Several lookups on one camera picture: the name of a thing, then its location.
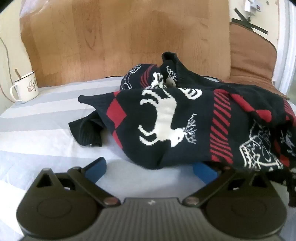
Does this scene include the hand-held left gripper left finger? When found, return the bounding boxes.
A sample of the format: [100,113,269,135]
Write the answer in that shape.
[36,157,121,208]

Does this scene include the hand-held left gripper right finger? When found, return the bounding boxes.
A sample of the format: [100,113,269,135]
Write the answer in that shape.
[183,162,274,208]

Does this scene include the black reindeer knit sweater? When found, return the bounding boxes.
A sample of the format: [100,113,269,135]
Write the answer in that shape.
[69,51,296,207]

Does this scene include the grey striped bed sheet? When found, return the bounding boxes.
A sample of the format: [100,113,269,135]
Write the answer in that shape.
[0,75,296,241]

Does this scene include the white enamel mug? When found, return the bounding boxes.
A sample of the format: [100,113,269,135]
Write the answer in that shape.
[10,71,39,103]

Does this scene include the brown cushion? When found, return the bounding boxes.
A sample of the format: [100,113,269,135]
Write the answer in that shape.
[228,22,290,100]

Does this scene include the wooden headboard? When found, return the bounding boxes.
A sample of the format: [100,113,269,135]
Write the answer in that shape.
[20,0,232,89]

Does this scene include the thin wall cable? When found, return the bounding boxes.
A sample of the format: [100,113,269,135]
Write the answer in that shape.
[0,37,17,102]

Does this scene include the white door frame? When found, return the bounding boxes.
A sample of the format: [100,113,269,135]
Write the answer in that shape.
[276,0,296,100]

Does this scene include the black straps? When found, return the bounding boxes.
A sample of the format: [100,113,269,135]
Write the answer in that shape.
[232,8,269,35]

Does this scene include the white wall socket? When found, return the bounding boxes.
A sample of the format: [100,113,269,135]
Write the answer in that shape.
[244,0,262,12]

